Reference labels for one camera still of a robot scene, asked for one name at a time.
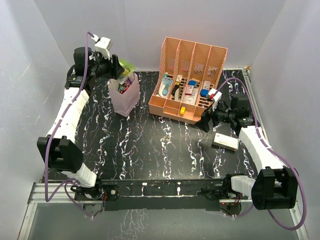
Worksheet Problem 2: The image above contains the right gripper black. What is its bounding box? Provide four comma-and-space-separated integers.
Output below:
194, 98, 236, 132

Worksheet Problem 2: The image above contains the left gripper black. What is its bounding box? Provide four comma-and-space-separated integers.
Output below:
89, 51, 124, 80

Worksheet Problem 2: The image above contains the green candy packet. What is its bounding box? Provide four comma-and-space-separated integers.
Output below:
119, 58, 136, 77

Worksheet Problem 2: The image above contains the purple M&M's packet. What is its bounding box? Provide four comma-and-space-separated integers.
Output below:
118, 78, 131, 94

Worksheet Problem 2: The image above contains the pale pink paper bag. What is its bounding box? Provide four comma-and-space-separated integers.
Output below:
108, 72, 140, 117

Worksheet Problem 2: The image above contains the pink candy packet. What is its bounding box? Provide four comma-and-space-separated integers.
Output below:
117, 76, 128, 85

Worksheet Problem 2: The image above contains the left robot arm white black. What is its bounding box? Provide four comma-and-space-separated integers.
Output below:
36, 46, 124, 200

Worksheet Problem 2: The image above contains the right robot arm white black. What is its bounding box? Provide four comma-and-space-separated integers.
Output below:
196, 92, 298, 210

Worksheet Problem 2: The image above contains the blue white item pack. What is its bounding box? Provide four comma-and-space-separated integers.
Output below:
200, 81, 211, 99

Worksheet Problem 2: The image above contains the small yellow box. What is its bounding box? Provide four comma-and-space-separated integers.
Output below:
179, 105, 186, 116

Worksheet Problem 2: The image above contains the white plastic packet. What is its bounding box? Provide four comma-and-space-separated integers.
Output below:
182, 95, 198, 105

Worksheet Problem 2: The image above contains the white rectangular box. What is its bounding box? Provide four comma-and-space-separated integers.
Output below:
212, 133, 239, 151

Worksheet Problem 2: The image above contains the black yellow utility knife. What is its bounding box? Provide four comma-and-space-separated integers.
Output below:
171, 82, 181, 101

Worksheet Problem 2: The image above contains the light blue tape dispenser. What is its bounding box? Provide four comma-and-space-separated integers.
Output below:
158, 72, 173, 98

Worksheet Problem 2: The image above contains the orange desk file organizer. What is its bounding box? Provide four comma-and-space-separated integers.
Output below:
148, 37, 228, 124

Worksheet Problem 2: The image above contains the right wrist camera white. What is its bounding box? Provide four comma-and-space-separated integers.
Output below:
206, 88, 222, 111

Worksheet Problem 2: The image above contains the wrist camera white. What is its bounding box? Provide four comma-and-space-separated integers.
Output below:
92, 34, 112, 60
206, 88, 222, 111

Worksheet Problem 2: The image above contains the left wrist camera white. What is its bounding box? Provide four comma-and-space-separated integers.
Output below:
92, 34, 112, 60

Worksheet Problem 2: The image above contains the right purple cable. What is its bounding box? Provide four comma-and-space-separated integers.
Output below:
217, 77, 308, 231

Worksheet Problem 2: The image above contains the purple cable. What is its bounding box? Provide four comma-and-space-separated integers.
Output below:
217, 77, 308, 231
43, 30, 100, 219

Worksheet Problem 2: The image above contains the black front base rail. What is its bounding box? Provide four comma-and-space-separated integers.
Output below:
71, 179, 237, 211

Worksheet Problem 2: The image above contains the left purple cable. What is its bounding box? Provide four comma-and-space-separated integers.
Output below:
43, 30, 100, 219

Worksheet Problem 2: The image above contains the aluminium frame rail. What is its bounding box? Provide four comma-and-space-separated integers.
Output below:
18, 179, 309, 240

